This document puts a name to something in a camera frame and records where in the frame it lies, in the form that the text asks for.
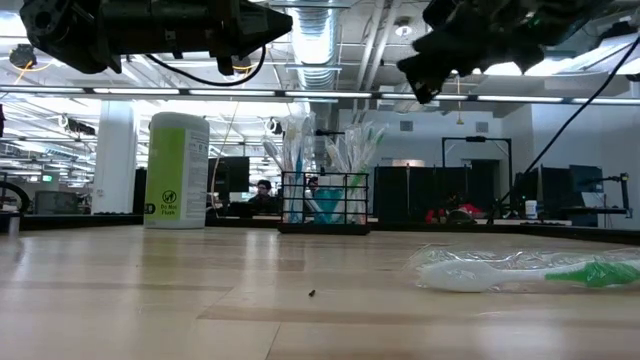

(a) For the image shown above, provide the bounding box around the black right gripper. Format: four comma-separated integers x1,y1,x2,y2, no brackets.
397,0,546,105

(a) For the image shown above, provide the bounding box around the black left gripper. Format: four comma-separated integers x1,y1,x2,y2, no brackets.
198,0,295,60

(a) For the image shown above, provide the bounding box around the blue bottle white cap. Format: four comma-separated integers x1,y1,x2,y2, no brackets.
322,174,347,225

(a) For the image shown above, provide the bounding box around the small teal bottle white cap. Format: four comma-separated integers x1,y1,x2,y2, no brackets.
312,174,331,225

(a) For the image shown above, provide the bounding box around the long ceiling light strip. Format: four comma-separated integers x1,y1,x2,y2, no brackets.
0,85,640,105

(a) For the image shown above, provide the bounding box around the black partition curtain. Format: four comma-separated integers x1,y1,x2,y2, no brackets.
373,164,501,222

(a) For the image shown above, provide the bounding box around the black background monitor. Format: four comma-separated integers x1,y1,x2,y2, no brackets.
208,155,251,195

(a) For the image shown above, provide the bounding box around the person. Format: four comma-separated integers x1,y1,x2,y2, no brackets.
424,199,484,225
246,178,280,217

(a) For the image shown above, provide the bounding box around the white green wipes canister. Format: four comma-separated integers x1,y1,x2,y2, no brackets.
143,111,211,230

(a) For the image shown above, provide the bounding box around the dark desk monitor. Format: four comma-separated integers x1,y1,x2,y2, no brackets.
568,163,606,209

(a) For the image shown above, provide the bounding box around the white square column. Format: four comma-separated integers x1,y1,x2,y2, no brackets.
91,102,140,216

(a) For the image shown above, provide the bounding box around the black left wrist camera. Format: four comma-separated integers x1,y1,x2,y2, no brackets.
215,49,252,77

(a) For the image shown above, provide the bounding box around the silver ventilation duct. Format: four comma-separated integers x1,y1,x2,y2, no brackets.
285,0,347,132

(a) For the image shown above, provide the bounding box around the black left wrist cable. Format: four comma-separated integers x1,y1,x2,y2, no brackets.
144,47,267,87

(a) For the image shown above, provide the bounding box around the black stand frame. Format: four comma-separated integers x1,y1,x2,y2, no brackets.
440,134,514,221

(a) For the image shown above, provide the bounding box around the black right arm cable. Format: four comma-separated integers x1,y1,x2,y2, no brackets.
489,34,640,224

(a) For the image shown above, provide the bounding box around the black aluminium table frame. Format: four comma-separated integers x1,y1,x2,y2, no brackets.
0,212,640,245

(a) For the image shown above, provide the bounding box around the black wire caddy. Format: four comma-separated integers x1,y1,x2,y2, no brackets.
277,170,372,236

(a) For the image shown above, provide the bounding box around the black ceiling camera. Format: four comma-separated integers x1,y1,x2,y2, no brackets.
8,43,39,70

